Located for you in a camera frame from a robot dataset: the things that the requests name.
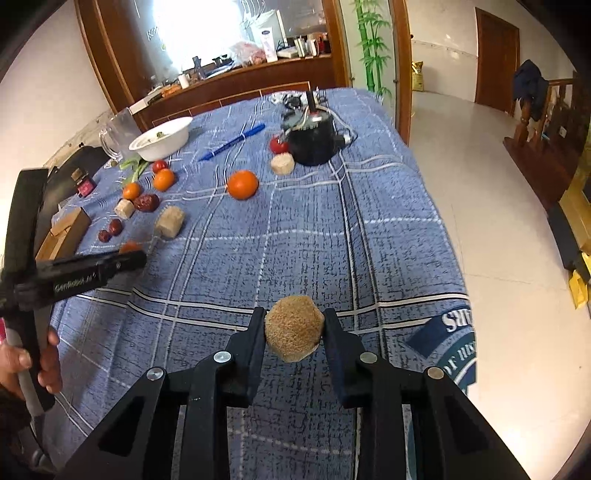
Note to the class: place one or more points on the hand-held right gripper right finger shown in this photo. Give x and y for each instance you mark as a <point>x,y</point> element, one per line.
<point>337,355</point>

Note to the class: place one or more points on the person's left hand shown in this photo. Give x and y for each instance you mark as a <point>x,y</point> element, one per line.
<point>50,369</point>

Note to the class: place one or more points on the blue pen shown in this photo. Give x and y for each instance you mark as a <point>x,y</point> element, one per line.
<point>231,143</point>

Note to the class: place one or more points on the beige cake cylinder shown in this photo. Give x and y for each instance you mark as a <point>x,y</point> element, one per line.
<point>169,222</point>

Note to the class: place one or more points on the black leather sofa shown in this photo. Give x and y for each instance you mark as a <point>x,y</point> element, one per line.
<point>76,159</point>

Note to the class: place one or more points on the round beige sugarcane piece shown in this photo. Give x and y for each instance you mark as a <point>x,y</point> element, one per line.
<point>293,330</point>

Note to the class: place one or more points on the wooden stair railing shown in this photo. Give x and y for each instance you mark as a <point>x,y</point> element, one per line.
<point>545,134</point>

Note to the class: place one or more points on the clear glass pitcher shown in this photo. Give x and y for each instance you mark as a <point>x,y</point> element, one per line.
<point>113,131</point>

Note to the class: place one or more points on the blue plaid tablecloth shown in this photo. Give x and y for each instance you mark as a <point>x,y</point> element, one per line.
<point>300,240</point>

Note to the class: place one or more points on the green leafy vegetable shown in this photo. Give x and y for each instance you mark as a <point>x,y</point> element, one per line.
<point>134,167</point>

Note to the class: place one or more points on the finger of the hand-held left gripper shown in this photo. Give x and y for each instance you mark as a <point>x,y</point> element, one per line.
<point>127,262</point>

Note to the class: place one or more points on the bamboo wall sticker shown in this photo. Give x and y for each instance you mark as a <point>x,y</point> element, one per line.
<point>371,46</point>

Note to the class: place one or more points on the brown cardboard box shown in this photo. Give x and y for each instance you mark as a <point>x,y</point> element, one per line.
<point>64,230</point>

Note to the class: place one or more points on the black red-label encoder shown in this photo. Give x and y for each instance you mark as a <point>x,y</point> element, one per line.
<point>84,183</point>

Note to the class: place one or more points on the small white cake cube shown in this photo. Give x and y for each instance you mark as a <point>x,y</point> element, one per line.
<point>124,208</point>

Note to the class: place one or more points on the white bowl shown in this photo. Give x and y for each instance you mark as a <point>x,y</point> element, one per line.
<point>161,138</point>

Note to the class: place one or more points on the wooden counter cabinet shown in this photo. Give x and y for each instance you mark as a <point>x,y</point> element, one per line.
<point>240,83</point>

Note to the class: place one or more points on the person's left forearm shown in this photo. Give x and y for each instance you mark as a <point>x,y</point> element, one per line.
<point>9,415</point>

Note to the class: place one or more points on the brown wooden door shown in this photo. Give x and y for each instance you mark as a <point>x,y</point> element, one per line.
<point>496,57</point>

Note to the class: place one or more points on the white carton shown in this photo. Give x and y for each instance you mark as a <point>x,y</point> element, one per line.
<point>268,32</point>

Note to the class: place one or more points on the large orange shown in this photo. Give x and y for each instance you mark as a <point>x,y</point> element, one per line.
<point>242,184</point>

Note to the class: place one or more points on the dark jacket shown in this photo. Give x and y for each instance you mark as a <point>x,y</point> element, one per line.
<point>528,87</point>

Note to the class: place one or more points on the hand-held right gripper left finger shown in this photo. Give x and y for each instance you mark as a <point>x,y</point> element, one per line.
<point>249,360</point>

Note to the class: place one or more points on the pink plastic bag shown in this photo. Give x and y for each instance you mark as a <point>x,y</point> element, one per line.
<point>247,51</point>

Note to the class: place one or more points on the red cherry tomato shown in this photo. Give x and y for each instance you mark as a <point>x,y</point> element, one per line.
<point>159,165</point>

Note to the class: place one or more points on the yellow sack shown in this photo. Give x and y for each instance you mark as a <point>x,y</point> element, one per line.
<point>418,76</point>

